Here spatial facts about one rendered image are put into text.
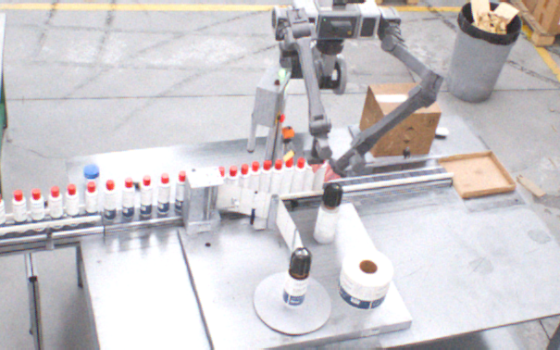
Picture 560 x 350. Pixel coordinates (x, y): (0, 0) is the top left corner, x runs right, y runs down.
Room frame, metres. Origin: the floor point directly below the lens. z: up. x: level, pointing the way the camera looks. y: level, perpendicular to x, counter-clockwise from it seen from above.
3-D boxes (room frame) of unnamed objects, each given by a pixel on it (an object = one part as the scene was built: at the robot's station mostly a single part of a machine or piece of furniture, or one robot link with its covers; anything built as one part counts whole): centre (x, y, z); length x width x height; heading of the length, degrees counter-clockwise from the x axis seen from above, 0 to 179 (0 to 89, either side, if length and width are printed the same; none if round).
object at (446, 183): (2.81, -0.02, 0.85); 1.65 x 0.11 x 0.05; 115
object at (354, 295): (2.32, -0.39, 0.95); 0.20 x 0.20 x 0.14
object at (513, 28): (5.21, -1.22, 0.43); 0.44 x 0.43 x 0.39; 18
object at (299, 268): (2.19, -0.12, 1.04); 0.09 x 0.09 x 0.29
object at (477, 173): (3.23, -0.93, 0.85); 0.30 x 0.26 x 0.04; 115
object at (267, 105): (2.84, 0.11, 1.38); 0.17 x 0.10 x 0.19; 170
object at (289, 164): (2.81, -0.01, 0.98); 0.05 x 0.05 x 0.20
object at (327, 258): (2.35, -0.10, 0.86); 0.80 x 0.67 x 0.05; 115
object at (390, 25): (3.40, -0.37, 1.45); 0.09 x 0.08 x 0.12; 108
